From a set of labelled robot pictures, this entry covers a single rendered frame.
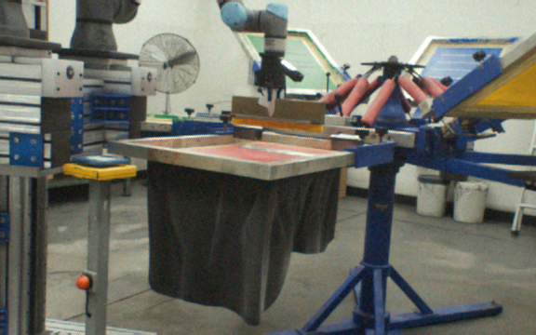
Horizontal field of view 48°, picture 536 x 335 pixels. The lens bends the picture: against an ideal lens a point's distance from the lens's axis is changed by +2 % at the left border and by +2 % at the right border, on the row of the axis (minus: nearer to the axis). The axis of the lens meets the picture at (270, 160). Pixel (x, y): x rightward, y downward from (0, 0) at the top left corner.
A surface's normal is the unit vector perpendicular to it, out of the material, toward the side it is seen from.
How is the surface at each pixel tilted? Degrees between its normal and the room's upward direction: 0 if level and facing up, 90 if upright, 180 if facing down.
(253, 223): 95
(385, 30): 90
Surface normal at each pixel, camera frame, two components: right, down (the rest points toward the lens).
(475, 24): -0.54, 0.07
